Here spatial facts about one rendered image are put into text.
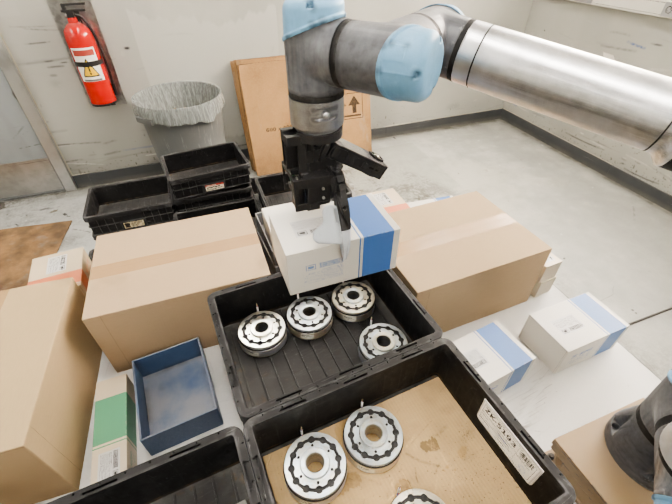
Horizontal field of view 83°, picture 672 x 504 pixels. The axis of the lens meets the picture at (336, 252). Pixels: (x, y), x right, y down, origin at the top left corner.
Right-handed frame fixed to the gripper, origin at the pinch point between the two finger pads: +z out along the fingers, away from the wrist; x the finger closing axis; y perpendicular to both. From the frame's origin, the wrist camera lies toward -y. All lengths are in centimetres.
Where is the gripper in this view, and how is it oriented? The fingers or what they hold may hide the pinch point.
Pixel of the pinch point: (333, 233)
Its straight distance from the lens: 67.8
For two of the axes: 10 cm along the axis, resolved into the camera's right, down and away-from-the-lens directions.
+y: -9.4, 2.3, -2.6
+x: 3.5, 6.1, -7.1
